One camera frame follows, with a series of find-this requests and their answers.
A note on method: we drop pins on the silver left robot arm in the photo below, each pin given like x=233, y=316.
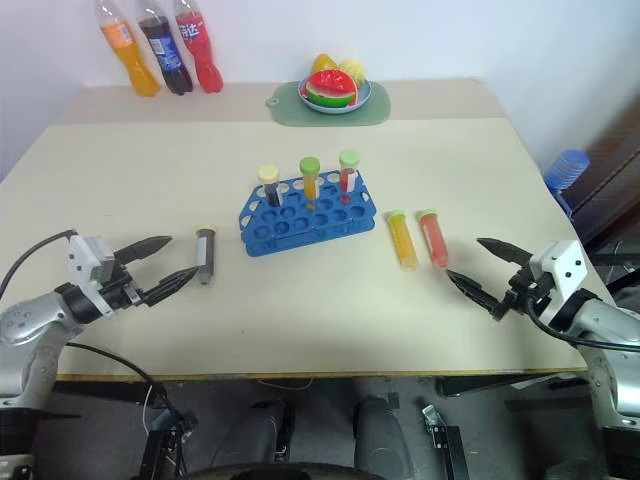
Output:
x=30, y=330

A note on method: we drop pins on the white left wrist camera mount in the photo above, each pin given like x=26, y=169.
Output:
x=85, y=261

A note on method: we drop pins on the dark liquid tube brown cap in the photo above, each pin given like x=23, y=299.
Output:
x=205, y=255

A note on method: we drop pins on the yellow toy durian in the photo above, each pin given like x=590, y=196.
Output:
x=354, y=70

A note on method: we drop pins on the dark wooden cabinet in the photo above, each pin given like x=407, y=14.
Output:
x=607, y=195

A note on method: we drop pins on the toy watermelon slice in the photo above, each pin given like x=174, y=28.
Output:
x=331, y=89

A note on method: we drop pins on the dark cola bottle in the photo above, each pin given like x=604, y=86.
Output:
x=165, y=52

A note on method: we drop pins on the red liquid tube green cap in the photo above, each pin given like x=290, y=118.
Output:
x=348, y=175

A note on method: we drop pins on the dark rounded right leg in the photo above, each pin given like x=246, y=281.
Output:
x=380, y=432

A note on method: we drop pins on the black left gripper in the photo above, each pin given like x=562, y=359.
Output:
x=119, y=290

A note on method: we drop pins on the dark rounded left leg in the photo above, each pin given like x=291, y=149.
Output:
x=255, y=435

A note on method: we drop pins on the dark liquid tube yellow cap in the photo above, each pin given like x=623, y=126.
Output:
x=270, y=186

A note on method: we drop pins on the orange soda bottle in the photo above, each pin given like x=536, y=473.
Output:
x=131, y=55

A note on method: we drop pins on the orange liquid tube yellow cap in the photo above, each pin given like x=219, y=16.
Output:
x=403, y=240

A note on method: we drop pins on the blue water jug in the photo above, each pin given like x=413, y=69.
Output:
x=564, y=172

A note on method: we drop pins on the orange liquid tube green cap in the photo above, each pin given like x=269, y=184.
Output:
x=310, y=180

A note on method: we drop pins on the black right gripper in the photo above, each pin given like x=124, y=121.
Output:
x=526, y=291

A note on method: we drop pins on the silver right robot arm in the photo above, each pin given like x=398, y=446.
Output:
x=607, y=345

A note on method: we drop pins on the blue plate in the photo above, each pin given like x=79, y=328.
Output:
x=335, y=97

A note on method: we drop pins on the dark rounded leg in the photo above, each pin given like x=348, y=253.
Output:
x=255, y=435
x=380, y=432

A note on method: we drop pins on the green silicone mat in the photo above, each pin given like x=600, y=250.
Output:
x=330, y=111

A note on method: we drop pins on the red soda bottle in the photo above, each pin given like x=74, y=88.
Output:
x=200, y=47

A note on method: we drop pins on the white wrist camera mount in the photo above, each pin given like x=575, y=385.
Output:
x=559, y=267
x=85, y=261

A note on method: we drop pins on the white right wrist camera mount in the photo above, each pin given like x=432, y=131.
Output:
x=559, y=267

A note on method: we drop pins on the red liquid tube orange cap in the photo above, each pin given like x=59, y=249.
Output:
x=436, y=239

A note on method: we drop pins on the black metal floor stand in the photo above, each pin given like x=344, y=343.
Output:
x=160, y=440

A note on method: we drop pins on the yellow toy pepper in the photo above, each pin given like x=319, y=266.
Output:
x=322, y=62

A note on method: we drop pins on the blue test tube rack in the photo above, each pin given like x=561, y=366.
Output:
x=307, y=215

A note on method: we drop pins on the black metal clamp bracket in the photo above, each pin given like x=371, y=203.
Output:
x=442, y=435

